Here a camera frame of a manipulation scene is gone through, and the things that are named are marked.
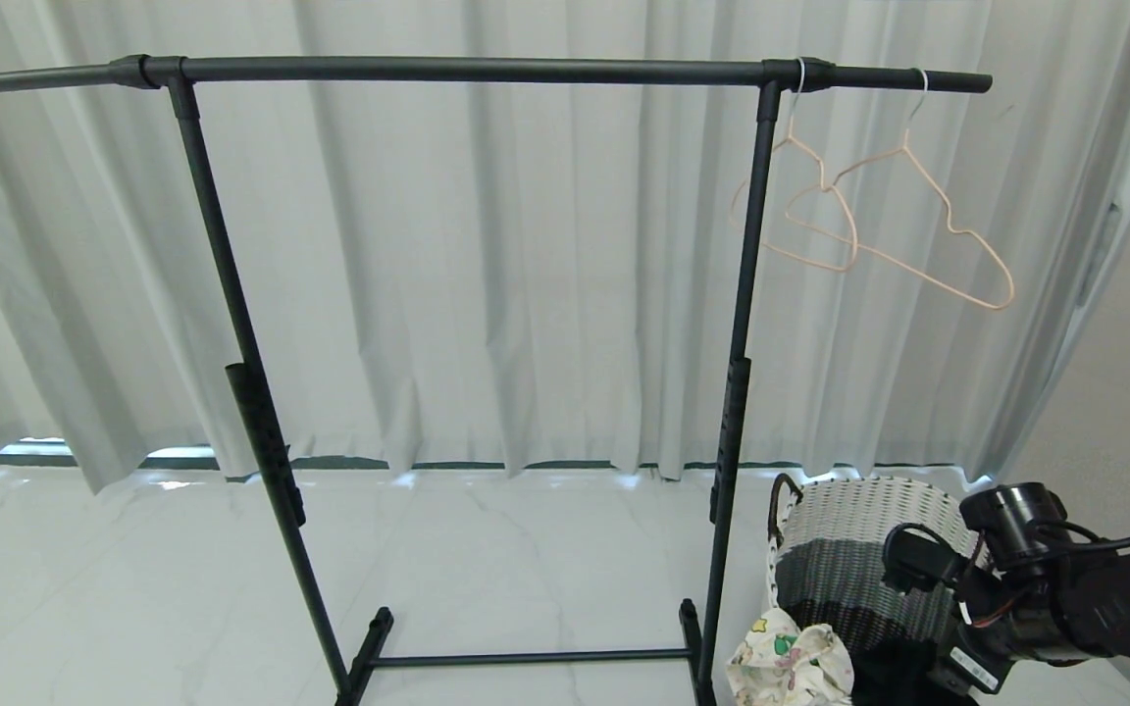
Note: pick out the pink clothes hanger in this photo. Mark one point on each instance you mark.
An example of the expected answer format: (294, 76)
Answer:
(918, 276)
(805, 258)

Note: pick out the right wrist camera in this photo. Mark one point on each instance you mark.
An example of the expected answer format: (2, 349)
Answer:
(918, 564)

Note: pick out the white laundry basket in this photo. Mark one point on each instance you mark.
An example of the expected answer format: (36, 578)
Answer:
(849, 549)

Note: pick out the black t-shirt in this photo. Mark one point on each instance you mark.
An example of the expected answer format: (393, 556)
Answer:
(889, 681)

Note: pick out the cream printed garment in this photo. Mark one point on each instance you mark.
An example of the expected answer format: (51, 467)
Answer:
(786, 662)

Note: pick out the black clothes rack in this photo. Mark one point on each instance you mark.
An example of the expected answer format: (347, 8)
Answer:
(477, 69)

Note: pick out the white curtain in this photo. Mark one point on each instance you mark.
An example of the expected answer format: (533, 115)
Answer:
(526, 294)

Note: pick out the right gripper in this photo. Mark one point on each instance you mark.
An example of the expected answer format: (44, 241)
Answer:
(982, 667)

